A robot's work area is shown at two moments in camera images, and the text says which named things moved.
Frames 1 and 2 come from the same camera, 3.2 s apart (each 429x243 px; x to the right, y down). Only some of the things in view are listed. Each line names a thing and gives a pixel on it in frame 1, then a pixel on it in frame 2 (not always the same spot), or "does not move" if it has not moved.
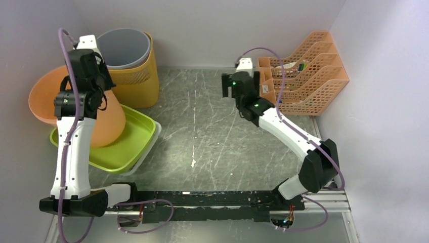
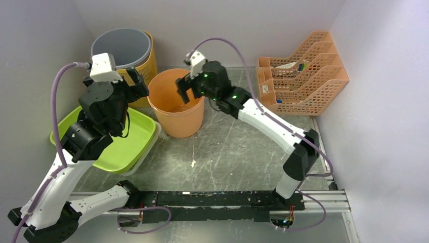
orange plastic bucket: (110, 122) → (177, 119)
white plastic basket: (157, 131) does not move
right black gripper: (227, 82) → (183, 84)
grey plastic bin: (121, 48) does not move
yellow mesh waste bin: (138, 87) does not move
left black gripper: (110, 83) → (136, 90)
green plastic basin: (122, 155) does not move
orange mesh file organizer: (313, 77) does not move
